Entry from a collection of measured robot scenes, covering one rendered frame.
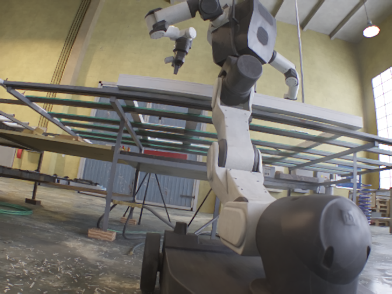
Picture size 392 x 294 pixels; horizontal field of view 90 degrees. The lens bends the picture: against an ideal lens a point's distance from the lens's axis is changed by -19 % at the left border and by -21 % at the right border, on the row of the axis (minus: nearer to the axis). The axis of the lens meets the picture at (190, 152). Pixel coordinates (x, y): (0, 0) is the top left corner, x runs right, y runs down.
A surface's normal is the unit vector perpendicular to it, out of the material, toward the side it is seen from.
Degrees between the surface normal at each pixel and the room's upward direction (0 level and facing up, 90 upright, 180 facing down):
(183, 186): 90
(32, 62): 90
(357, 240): 76
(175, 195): 90
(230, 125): 65
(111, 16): 90
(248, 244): 109
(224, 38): 100
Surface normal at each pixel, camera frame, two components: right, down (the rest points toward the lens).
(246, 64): 0.15, -0.22
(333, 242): -0.04, -0.43
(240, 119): 0.18, -0.58
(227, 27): -0.76, -0.06
